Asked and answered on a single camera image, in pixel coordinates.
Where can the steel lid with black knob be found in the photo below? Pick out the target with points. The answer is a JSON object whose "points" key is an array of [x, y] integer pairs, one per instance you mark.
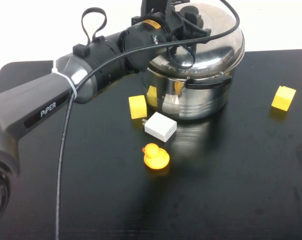
{"points": [[215, 47]]}

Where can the yellow rubber duck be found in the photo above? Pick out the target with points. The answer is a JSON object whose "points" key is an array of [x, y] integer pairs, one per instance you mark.
{"points": [[156, 158]]}

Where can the white zip tie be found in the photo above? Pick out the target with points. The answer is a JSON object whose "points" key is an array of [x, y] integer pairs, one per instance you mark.
{"points": [[71, 83]]}

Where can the stainless steel pot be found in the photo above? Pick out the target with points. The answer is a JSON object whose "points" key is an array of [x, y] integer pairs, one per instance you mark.
{"points": [[198, 102]]}

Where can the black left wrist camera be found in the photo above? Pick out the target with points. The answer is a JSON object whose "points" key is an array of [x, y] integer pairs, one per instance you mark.
{"points": [[154, 6]]}

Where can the white USB wall charger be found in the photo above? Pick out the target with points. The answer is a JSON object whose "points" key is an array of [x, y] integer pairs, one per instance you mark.
{"points": [[160, 126]]}

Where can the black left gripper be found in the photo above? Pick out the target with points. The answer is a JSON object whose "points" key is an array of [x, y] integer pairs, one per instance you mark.
{"points": [[172, 23]]}

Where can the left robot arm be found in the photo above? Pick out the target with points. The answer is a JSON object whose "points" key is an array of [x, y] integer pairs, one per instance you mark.
{"points": [[95, 65]]}

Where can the yellow cube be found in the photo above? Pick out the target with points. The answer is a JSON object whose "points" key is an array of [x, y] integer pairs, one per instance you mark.
{"points": [[138, 107], [283, 98]]}

